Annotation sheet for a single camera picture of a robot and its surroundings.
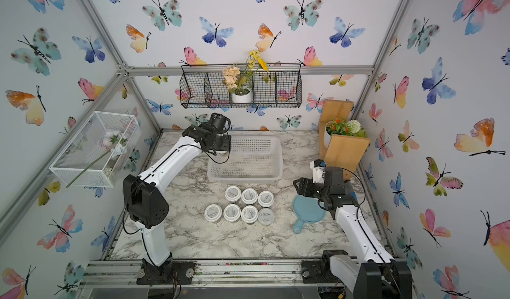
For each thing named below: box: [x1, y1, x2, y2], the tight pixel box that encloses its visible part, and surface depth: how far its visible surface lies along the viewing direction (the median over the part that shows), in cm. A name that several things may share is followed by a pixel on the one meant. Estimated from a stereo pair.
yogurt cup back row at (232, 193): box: [224, 185, 242, 202], surface depth 88 cm
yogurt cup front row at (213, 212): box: [203, 203, 223, 222], surface depth 84 cm
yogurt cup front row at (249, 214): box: [240, 205, 259, 224], surface depth 84 cm
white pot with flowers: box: [222, 49, 269, 103], surface depth 86 cm
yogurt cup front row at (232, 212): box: [223, 203, 242, 222], surface depth 84 cm
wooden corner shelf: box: [318, 100, 371, 181], surface depth 87 cm
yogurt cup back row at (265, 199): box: [257, 190, 275, 208], surface depth 88 cm
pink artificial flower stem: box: [65, 129, 131, 189], surface depth 75 cm
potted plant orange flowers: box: [323, 118, 368, 149], surface depth 93 cm
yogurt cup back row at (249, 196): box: [241, 188, 259, 205], surface depth 88 cm
